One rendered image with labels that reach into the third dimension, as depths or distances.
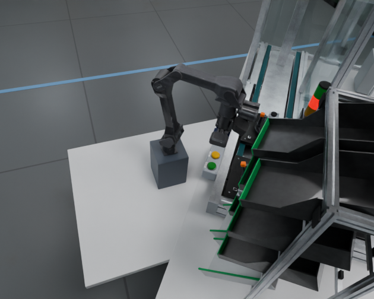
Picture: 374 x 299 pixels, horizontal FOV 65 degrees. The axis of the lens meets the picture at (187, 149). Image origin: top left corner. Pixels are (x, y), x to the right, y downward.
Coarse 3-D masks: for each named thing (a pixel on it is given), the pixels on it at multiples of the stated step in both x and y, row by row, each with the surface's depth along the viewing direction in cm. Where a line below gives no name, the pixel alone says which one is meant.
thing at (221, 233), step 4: (224, 204) 119; (228, 204) 118; (228, 208) 120; (228, 212) 121; (228, 216) 119; (232, 216) 117; (224, 220) 118; (228, 220) 117; (224, 224) 116; (228, 224) 115; (220, 228) 116; (224, 228) 114; (212, 232) 112; (216, 232) 111; (220, 232) 109; (224, 232) 107; (216, 236) 113; (220, 236) 111; (224, 236) 110
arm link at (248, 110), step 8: (224, 96) 94; (232, 96) 93; (240, 96) 97; (232, 104) 95; (240, 104) 95; (248, 104) 96; (256, 104) 96; (240, 112) 97; (248, 112) 97; (256, 112) 96
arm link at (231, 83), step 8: (184, 64) 98; (176, 72) 96; (184, 72) 96; (192, 72) 96; (200, 72) 96; (160, 80) 99; (168, 80) 98; (176, 80) 98; (184, 80) 98; (192, 80) 96; (200, 80) 95; (208, 80) 94; (216, 80) 94; (224, 80) 94; (232, 80) 94; (240, 80) 95; (160, 88) 101; (208, 88) 96; (216, 88) 95; (224, 88) 92; (232, 88) 91; (240, 88) 94
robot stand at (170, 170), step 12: (156, 144) 132; (180, 144) 133; (156, 156) 128; (168, 156) 129; (180, 156) 129; (156, 168) 132; (168, 168) 130; (180, 168) 134; (156, 180) 140; (168, 180) 138; (180, 180) 141
